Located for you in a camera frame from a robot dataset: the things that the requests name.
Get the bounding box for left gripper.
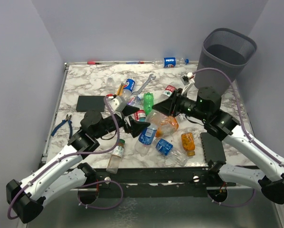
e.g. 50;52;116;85
94;104;151;139

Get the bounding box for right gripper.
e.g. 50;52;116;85
153;87;209;122

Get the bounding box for red label clear bottle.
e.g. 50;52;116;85
134;110;146;122

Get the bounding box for Pepsi bottle blue cap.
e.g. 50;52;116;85
134;123;158;155

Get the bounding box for blue label water bottle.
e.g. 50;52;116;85
153;138;188;167

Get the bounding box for Starbucks coffee bottle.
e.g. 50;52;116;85
106;139;125;174

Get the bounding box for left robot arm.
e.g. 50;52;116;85
6;111;150;223

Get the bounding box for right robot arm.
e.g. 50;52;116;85
152;87;284;204

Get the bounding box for grey mesh waste bin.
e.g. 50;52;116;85
195;28;257;95

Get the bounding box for red green label water bottle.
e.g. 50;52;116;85
158;82;179;102

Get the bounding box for large orange label bottle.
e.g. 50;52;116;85
145;110;184;138

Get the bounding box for green plastic bottle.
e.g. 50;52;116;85
143;92;154;115

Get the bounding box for clear bottle purple label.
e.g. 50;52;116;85
127;94;142;107

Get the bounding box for silver open-end wrench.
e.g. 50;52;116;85
132;74;156;95

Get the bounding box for small orange juice bottle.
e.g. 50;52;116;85
181;132;195;157

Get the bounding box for Pepsi bottle blue label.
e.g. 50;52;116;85
122;78;135;102

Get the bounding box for Pepsi bottle at back edge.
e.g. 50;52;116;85
153;57;189;68

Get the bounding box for clear empty bottle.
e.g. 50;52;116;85
106;77;115;94

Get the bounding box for black box left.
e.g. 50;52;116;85
76;95;105;112

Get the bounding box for black notebook right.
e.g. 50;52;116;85
200;133;226;163

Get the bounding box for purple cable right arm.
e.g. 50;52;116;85
193;67;284;171

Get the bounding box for blue handled screwdriver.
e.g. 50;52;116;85
126;61;145;65

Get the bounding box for blue handled pliers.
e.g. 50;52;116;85
50;114;73;139

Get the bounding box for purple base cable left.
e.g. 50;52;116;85
77;180;124;210

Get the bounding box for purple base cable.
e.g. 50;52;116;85
77;180;124;210
207;189;256;208

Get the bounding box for red handled screwdriver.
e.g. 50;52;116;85
87;61;103;65

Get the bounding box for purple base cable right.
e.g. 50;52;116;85
207;189;256;208

